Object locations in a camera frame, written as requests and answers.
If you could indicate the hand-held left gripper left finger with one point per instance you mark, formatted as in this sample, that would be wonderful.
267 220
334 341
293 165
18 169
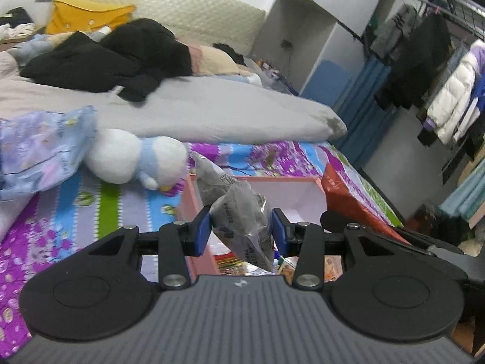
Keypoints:
202 231

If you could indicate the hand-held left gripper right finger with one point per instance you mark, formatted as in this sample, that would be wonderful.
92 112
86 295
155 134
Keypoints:
279 231

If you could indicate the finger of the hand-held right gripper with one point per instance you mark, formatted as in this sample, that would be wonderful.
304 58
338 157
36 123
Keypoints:
416 239

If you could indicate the pink cardboard box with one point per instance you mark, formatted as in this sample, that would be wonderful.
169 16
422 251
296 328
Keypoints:
295 201

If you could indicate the grey snack packet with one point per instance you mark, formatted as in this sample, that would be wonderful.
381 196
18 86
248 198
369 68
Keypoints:
242 216

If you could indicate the teal cloth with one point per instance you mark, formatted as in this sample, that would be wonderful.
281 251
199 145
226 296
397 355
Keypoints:
466 197

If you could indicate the white blue plush toy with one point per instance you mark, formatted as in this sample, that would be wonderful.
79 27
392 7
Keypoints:
125 155

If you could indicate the grey pillow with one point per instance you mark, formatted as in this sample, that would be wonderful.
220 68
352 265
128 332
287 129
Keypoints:
208 110

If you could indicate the purple floral bedsheet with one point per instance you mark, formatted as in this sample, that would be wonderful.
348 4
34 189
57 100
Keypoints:
57 227

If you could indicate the white puffer jacket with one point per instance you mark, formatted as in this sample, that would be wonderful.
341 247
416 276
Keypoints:
454 98

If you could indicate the blue curtain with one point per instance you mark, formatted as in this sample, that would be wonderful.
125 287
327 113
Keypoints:
363 98

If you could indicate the purple white garment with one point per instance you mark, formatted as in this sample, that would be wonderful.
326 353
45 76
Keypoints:
479 87

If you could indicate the beige pillow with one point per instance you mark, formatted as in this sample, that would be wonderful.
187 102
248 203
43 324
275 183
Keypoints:
216 60

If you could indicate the black hanging coat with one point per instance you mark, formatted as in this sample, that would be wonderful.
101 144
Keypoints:
420 60

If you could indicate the light blue plastic bag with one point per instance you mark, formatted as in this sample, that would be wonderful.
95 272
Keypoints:
41 148

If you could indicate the black jacket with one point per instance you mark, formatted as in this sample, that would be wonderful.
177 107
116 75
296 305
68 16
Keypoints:
87 68

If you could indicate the grey hanging jacket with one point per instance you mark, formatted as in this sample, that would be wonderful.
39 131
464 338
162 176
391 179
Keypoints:
394 26

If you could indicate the white cabinet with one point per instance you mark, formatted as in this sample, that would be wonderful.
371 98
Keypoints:
314 19

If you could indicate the cream padded headboard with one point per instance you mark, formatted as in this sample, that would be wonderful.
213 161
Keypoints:
170 3

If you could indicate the metal clothes rack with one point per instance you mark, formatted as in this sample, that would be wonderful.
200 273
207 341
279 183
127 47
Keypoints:
464 5

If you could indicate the pale beige blanket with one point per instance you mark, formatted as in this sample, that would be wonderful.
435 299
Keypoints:
7 68

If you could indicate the wooden bedside table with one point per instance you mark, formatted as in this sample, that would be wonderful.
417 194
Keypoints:
15 40

